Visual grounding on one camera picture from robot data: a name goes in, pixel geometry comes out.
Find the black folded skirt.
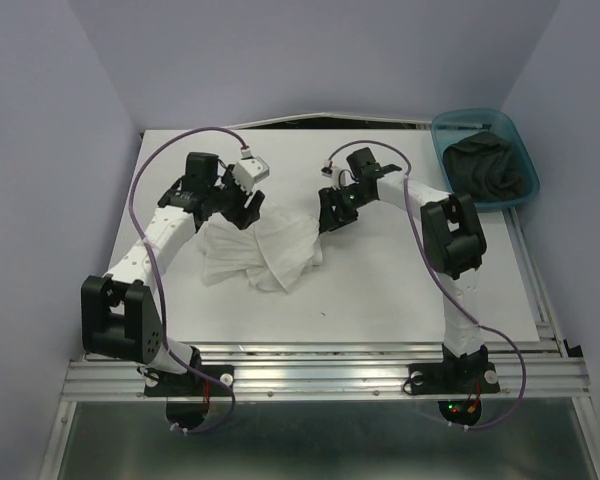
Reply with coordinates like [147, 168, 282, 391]
[443, 131, 526, 203]

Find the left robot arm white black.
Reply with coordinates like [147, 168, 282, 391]
[81, 152, 269, 394]

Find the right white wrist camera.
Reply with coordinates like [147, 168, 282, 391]
[321, 159, 354, 190]

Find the white pleated skirt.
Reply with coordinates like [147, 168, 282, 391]
[199, 205, 323, 293]

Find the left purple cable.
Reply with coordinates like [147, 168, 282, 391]
[128, 125, 254, 435]

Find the purple cable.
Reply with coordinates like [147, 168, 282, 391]
[322, 139, 527, 432]
[128, 125, 254, 435]

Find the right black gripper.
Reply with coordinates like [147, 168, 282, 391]
[315, 184, 374, 234]

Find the aluminium rail frame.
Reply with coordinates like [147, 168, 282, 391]
[39, 117, 600, 480]

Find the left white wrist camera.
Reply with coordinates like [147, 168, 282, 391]
[232, 157, 270, 194]

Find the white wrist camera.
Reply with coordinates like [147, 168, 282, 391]
[232, 157, 270, 194]
[321, 159, 354, 190]

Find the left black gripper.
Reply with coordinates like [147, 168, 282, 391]
[207, 164, 264, 230]

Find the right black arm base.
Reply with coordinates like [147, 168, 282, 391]
[402, 346, 500, 428]

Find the teal plastic basket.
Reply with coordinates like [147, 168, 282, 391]
[430, 108, 540, 211]

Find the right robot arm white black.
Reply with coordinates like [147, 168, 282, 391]
[319, 147, 487, 390]

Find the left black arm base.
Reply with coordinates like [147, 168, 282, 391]
[136, 353, 236, 435]

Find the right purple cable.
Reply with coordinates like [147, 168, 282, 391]
[322, 139, 527, 432]

